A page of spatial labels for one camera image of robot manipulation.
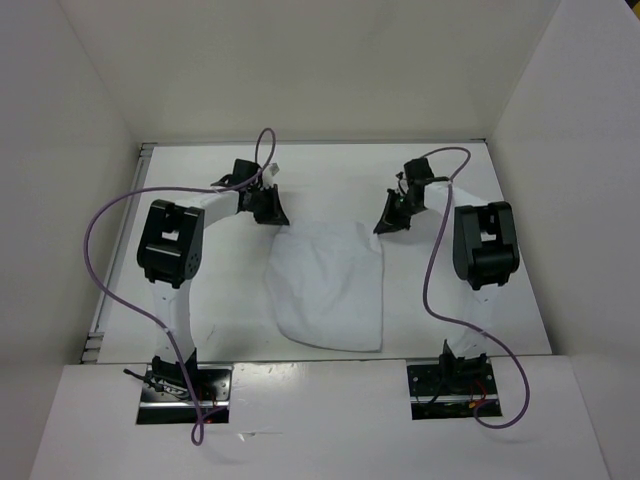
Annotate purple cable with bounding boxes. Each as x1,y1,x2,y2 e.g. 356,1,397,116
422,146,534,430
84,128,281,446

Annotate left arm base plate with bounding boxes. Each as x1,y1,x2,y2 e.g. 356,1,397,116
136,366,232,425

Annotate aluminium table frame rail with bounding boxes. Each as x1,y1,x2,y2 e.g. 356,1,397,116
80,143,155,364

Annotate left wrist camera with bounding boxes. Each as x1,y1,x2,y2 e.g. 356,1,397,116
262,164,279,184

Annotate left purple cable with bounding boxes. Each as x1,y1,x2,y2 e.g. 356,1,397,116
84,128,281,446

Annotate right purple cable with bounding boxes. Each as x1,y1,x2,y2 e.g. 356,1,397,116
422,146,534,430

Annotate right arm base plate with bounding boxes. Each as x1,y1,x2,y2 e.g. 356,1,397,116
406,361,502,421

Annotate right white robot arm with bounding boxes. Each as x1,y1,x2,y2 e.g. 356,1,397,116
374,155,520,398

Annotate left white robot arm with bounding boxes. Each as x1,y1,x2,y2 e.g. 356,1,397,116
137,159,289,400

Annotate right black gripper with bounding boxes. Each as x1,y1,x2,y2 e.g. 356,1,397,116
375,187,424,234

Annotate white skirt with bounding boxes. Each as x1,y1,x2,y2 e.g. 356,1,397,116
265,221,384,353

